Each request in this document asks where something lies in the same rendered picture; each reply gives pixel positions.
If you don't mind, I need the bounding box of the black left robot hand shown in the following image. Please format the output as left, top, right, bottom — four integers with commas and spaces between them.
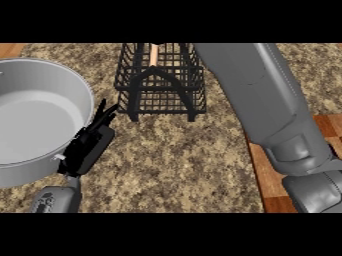
55, 98, 120, 178

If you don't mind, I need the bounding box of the large grey metal pot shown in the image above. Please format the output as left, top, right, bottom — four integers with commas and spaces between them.
0, 57, 97, 189

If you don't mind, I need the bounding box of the black wire tiered basket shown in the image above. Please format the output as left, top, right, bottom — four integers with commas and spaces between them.
112, 43, 209, 123

